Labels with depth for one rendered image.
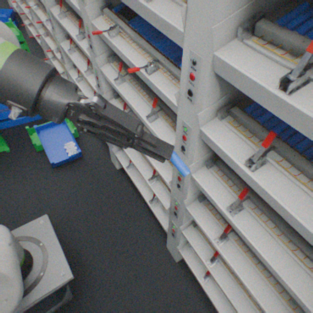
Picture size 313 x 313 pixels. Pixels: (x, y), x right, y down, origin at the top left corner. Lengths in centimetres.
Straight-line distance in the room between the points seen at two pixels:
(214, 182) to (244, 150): 20
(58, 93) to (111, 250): 116
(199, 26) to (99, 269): 122
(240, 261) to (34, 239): 83
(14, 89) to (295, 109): 42
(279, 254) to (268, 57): 45
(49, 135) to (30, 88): 156
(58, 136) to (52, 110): 153
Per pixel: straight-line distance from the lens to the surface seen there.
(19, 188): 187
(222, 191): 79
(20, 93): 46
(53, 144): 197
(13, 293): 98
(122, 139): 50
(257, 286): 91
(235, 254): 92
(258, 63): 53
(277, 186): 59
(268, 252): 74
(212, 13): 55
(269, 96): 49
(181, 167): 51
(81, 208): 166
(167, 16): 69
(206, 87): 60
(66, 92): 46
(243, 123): 66
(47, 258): 123
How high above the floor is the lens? 139
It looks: 49 degrees down
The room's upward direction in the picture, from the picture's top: straight up
